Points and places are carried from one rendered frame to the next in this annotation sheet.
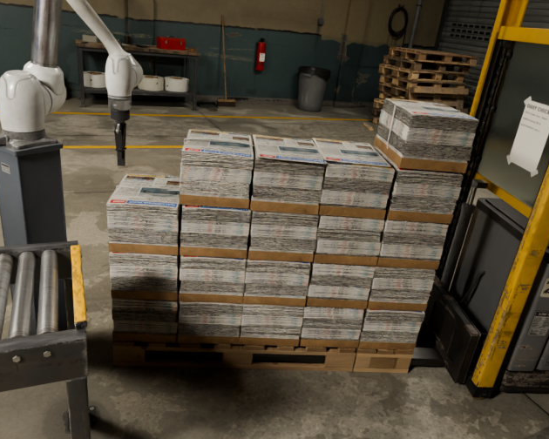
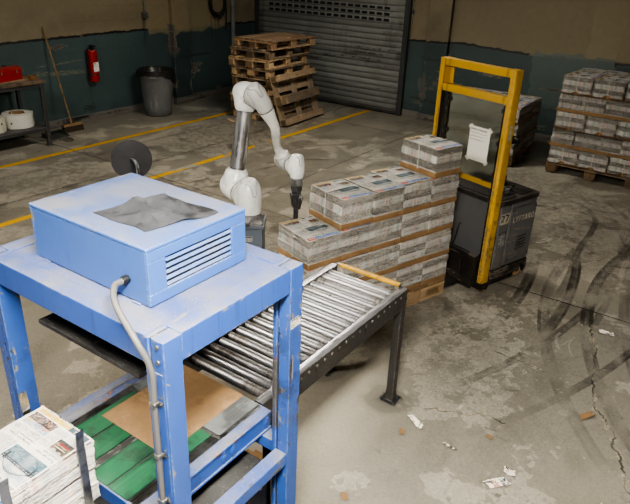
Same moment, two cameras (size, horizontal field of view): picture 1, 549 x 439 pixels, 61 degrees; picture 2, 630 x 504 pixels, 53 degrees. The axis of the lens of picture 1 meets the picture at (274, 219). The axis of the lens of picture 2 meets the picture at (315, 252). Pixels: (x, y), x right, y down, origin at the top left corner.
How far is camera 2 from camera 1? 3.18 m
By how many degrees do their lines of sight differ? 27
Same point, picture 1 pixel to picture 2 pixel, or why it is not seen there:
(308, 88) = (156, 92)
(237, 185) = (366, 211)
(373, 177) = (424, 187)
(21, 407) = not seen: hidden behind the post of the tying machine
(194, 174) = (347, 211)
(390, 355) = (435, 285)
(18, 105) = (258, 199)
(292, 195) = (391, 208)
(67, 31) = not seen: outside the picture
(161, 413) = (357, 352)
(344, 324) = (414, 274)
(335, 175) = (409, 191)
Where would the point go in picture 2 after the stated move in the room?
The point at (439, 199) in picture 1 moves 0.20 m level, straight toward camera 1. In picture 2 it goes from (450, 189) to (460, 198)
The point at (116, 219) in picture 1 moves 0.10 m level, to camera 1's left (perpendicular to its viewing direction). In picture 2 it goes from (312, 249) to (299, 252)
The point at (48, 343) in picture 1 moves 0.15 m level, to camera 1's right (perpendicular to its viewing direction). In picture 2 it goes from (400, 293) to (421, 288)
